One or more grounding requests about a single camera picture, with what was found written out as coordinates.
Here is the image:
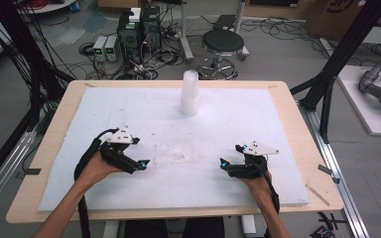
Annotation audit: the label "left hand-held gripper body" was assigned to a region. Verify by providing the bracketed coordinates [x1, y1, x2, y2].
[98, 126, 140, 175]

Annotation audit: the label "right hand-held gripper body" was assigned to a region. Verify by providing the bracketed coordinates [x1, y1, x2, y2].
[228, 140, 281, 179]

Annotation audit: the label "stack of clear plastic cups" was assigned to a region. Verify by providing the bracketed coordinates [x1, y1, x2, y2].
[180, 69, 200, 117]

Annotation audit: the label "person's right hand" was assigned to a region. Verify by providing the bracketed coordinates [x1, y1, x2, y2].
[239, 174, 274, 210]

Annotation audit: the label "person's left hand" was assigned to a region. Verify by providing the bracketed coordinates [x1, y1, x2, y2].
[75, 153, 125, 191]

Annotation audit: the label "white foam mat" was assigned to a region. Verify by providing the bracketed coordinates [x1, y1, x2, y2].
[38, 86, 311, 213]

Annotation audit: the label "white table leg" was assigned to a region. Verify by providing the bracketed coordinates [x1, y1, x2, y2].
[240, 214, 258, 238]
[102, 220, 120, 238]

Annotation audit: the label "person's legs in dark trousers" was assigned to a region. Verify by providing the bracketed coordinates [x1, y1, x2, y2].
[123, 216, 226, 238]

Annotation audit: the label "thin wooden stick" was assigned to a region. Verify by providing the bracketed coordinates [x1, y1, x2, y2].
[305, 182, 330, 207]

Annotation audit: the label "grey power supply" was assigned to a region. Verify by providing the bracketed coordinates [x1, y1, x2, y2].
[104, 35, 120, 63]
[92, 35, 109, 62]

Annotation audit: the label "black parts on floor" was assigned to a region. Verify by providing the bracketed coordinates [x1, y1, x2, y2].
[311, 211, 347, 238]

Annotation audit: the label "black computer tower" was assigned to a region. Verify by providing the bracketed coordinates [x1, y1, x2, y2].
[116, 11, 144, 65]
[141, 5, 163, 52]

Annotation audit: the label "black round stool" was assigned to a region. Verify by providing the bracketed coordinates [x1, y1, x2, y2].
[197, 29, 246, 80]

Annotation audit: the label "grey metal desk leg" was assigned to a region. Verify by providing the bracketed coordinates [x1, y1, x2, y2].
[233, 0, 250, 61]
[178, 0, 195, 64]

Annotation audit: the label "small white box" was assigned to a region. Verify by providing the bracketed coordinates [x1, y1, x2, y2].
[128, 7, 143, 24]

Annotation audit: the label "black flat floor pedal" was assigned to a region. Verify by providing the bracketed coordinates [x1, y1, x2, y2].
[212, 14, 238, 31]

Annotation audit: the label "white base board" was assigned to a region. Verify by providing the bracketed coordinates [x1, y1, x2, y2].
[336, 64, 381, 138]

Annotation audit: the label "brown cardboard box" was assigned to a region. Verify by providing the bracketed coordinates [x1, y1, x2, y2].
[305, 0, 381, 41]

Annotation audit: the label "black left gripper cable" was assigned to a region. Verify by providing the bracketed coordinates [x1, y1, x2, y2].
[73, 127, 121, 238]

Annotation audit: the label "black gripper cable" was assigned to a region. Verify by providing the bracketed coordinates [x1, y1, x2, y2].
[253, 161, 281, 214]
[73, 127, 121, 238]

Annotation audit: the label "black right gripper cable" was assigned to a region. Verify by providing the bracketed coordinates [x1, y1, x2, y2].
[253, 161, 281, 214]

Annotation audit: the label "tangle of floor cables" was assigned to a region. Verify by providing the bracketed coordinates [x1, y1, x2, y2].
[63, 19, 187, 81]

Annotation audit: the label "aluminium floor rail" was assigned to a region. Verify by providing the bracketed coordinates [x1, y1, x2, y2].
[298, 101, 371, 238]
[0, 129, 38, 222]

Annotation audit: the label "black metal frame stand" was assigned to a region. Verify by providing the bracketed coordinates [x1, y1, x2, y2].
[290, 0, 381, 144]
[0, 0, 75, 110]

